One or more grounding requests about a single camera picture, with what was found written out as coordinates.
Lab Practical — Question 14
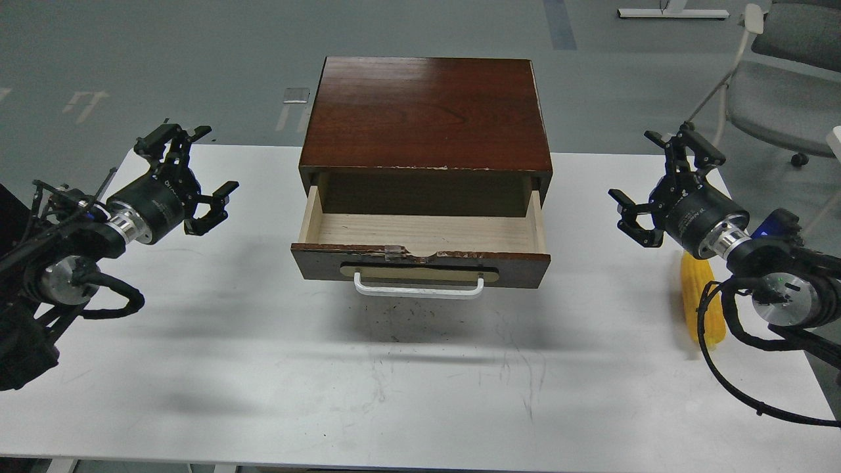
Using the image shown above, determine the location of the dark wooden cabinet box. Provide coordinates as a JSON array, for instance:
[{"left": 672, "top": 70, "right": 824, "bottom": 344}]
[{"left": 298, "top": 56, "right": 553, "bottom": 200}]

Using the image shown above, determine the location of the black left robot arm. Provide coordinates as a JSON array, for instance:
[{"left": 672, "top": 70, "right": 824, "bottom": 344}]
[{"left": 1, "top": 123, "right": 239, "bottom": 390}]

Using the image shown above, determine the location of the wooden drawer with white handle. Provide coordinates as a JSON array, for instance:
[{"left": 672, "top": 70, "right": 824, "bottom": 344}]
[{"left": 290, "top": 187, "right": 551, "bottom": 299}]

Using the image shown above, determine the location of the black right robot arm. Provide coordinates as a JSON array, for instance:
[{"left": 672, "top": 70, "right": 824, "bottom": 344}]
[{"left": 609, "top": 125, "right": 839, "bottom": 368}]

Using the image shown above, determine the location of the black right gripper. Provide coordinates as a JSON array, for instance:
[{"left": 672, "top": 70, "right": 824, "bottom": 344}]
[{"left": 608, "top": 124, "right": 749, "bottom": 259}]

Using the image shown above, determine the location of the grey office chair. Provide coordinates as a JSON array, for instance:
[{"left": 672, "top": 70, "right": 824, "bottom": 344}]
[{"left": 707, "top": 1, "right": 840, "bottom": 166}]

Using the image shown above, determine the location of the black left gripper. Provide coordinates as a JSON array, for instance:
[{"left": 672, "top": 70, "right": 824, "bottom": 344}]
[{"left": 107, "top": 124, "right": 240, "bottom": 245}]

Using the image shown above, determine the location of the yellow corn cob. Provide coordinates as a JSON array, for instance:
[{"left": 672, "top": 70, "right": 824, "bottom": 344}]
[{"left": 679, "top": 251, "right": 727, "bottom": 348}]

